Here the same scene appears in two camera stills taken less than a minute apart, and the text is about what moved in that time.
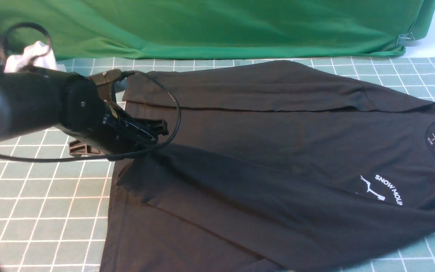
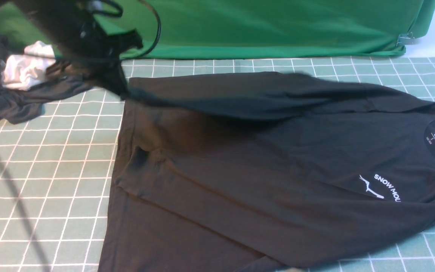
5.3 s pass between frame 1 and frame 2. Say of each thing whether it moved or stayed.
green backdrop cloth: stayed
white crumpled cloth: stayed
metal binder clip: stayed
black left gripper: moved
